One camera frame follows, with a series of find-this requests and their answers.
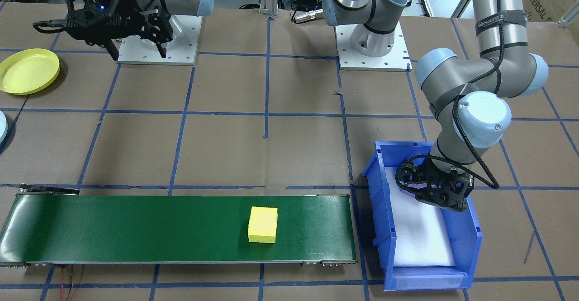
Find yellow foam block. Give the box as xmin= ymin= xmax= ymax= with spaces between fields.
xmin=248 ymin=206 xmax=279 ymax=244

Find yellow round plate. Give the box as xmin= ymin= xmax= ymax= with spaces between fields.
xmin=0 ymin=48 xmax=61 ymax=96

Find white foam pad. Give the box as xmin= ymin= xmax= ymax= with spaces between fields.
xmin=384 ymin=167 xmax=456 ymax=268

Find blue plastic storage bin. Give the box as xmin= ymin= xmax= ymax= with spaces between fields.
xmin=362 ymin=140 xmax=484 ymax=291

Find green conveyor belt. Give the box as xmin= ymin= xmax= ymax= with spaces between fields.
xmin=0 ymin=184 xmax=358 ymax=268

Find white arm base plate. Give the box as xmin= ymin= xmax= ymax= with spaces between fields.
xmin=117 ymin=15 xmax=203 ymax=66
xmin=336 ymin=20 xmax=413 ymax=72

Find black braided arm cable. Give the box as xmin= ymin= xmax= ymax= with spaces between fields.
xmin=451 ymin=0 xmax=503 ymax=189

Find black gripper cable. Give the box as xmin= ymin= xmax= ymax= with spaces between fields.
xmin=33 ymin=19 xmax=69 ymax=35

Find silver cable connector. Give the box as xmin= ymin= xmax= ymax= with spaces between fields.
xmin=292 ymin=9 xmax=324 ymax=24

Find black velcro strap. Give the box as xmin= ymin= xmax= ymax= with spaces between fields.
xmin=475 ymin=9 xmax=528 ymax=38

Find thin red wire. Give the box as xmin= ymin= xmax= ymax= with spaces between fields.
xmin=58 ymin=265 xmax=76 ymax=301

